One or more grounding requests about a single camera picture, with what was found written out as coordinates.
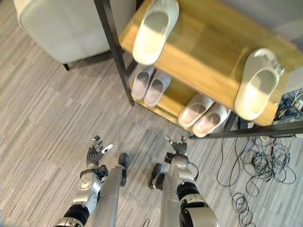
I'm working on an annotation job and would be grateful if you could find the narrow wooden shelf board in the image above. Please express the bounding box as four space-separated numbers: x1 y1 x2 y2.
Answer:
129 68 235 138

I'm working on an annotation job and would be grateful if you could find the mixed coloured cable clutter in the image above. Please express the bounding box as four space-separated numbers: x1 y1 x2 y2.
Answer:
274 87 303 124

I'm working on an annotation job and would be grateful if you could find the cream rubber slipper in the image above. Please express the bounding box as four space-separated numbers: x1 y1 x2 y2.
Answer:
233 48 285 121
132 0 180 65

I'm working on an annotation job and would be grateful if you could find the beige fabric slipper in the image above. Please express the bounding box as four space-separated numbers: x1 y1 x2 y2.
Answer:
178 93 215 128
192 103 232 138

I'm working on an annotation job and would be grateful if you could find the robot leg silver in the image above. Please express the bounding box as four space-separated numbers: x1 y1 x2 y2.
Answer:
159 172 182 227
86 165 125 227

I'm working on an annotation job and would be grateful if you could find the grey box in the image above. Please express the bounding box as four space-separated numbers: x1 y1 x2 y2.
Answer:
282 67 303 96

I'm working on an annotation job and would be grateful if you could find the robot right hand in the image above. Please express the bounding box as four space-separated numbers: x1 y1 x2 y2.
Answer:
164 135 189 157

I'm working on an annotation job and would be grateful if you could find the black cable small coil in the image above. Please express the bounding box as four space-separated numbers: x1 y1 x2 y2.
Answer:
231 184 258 227

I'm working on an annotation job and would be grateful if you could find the robot right foot dark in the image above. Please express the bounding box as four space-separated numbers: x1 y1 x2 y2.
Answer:
148 163 165 189

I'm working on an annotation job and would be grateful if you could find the robot left leg silver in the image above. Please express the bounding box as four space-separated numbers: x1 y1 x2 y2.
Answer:
86 165 125 227

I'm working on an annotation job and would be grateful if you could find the black cable tangle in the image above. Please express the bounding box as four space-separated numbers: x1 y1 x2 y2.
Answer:
246 136 297 185

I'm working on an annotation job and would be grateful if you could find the black metal rack frame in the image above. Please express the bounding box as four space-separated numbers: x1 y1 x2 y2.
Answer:
93 0 303 140

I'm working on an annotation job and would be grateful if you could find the white cable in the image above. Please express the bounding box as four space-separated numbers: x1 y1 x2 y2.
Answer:
257 134 295 144

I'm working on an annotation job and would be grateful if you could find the wide wooden shelf board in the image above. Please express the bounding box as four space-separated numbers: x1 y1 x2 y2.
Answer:
119 0 299 126

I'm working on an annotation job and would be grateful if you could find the robot right leg silver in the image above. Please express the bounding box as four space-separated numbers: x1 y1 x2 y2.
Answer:
159 172 182 227

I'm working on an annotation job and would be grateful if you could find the light grey armchair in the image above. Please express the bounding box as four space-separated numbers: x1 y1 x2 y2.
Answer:
13 0 138 71

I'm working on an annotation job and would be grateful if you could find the black cable long loop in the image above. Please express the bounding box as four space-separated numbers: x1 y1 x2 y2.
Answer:
216 136 251 188

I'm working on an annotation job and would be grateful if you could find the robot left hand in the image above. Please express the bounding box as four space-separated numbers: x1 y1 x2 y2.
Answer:
86 135 114 166

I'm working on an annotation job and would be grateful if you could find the grey fabric slipper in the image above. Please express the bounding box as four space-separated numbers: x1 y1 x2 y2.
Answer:
131 66 156 100
143 70 172 108

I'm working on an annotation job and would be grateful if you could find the robot left foot dark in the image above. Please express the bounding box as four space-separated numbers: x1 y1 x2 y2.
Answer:
117 153 129 187

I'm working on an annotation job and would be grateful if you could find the robot foot dark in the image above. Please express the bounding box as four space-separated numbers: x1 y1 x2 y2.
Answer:
148 163 165 189
117 153 129 187

